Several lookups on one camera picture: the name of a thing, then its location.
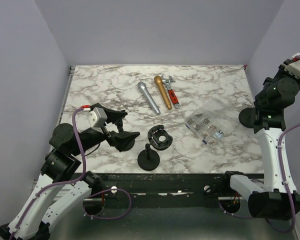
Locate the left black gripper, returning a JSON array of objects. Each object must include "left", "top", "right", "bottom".
[{"left": 72, "top": 106, "right": 141, "bottom": 156}]

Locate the silver microphone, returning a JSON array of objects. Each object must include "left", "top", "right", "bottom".
[{"left": 137, "top": 81, "right": 161, "bottom": 115}]

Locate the gold microphone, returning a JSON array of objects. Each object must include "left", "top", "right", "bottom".
[{"left": 154, "top": 75, "right": 172, "bottom": 110}]

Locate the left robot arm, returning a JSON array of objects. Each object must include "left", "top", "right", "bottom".
[{"left": 0, "top": 103, "right": 140, "bottom": 240}]

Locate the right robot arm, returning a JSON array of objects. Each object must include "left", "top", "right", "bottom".
[{"left": 220, "top": 55, "right": 300, "bottom": 221}]

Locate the black left mic stand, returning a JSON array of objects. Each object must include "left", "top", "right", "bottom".
[{"left": 115, "top": 119, "right": 135, "bottom": 152}]

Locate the black right mic stand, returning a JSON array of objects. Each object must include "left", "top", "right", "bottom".
[{"left": 238, "top": 107, "right": 256, "bottom": 129}]

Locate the clear plastic screw box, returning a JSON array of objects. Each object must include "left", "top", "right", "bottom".
[{"left": 184, "top": 100, "right": 229, "bottom": 146}]

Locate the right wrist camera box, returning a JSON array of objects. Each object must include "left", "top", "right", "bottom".
[{"left": 284, "top": 53, "right": 300, "bottom": 80}]

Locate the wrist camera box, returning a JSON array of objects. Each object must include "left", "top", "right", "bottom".
[
  {"left": 83, "top": 105, "right": 108, "bottom": 130},
  {"left": 284, "top": 53, "right": 300, "bottom": 80}
]

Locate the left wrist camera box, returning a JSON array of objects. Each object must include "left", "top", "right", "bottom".
[{"left": 83, "top": 105, "right": 108, "bottom": 130}]

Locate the black shock-mount mic stand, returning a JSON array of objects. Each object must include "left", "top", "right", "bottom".
[{"left": 137, "top": 125, "right": 173, "bottom": 171}]

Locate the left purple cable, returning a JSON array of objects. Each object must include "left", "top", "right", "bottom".
[{"left": 8, "top": 107, "right": 91, "bottom": 240}]

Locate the red-handled adjustable wrench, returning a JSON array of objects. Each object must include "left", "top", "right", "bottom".
[{"left": 161, "top": 75, "right": 181, "bottom": 109}]

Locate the black front rail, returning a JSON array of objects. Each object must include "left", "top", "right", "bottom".
[{"left": 64, "top": 172, "right": 282, "bottom": 210}]

